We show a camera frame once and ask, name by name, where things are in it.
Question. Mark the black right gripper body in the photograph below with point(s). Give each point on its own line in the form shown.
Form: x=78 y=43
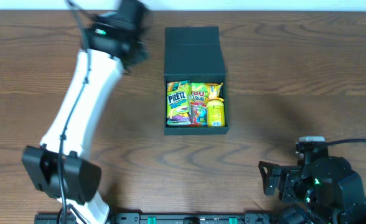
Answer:
x=276 y=178

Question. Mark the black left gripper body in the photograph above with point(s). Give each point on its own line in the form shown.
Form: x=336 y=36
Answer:
x=138 y=50

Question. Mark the dark green lidded box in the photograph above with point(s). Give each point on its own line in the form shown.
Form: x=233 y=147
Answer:
x=194 y=54

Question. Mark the green Pretz snack box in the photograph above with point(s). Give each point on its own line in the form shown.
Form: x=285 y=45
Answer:
x=178 y=103

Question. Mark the yellow plastic bottle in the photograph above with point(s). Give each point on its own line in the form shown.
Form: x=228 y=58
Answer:
x=215 y=114

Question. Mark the Haribo gummy candy bag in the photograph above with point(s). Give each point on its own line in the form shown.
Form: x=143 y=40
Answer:
x=198 y=111

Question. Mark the orange yellow snack packet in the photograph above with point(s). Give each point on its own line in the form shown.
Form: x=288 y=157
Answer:
x=213 y=92

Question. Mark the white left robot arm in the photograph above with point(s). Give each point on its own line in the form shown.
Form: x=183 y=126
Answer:
x=60 y=166

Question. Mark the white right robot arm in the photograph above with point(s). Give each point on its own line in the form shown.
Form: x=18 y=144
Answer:
x=320 y=189

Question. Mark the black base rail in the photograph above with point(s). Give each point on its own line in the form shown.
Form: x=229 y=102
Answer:
x=153 y=218

